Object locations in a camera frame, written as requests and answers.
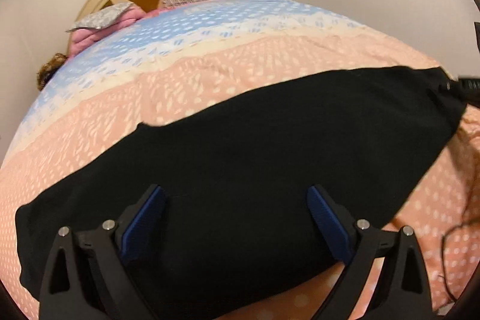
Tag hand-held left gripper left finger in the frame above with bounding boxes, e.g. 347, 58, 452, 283
37, 184, 168, 320

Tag polka dot bedspread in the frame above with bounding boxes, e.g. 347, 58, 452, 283
0, 0, 480, 320

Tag pink folded blanket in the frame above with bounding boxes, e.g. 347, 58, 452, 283
69, 5, 166, 56

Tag thin black cable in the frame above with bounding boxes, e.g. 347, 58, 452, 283
440, 189, 477, 306

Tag grey patterned pillow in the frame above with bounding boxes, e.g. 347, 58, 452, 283
65, 2, 136, 33

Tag brown patterned bundle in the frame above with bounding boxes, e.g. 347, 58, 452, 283
36, 52, 70, 92

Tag black pants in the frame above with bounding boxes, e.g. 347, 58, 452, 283
15, 66, 467, 320

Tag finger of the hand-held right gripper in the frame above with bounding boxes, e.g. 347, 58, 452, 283
439, 78, 480, 96

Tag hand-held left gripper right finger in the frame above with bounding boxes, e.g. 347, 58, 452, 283
305, 184, 436, 320

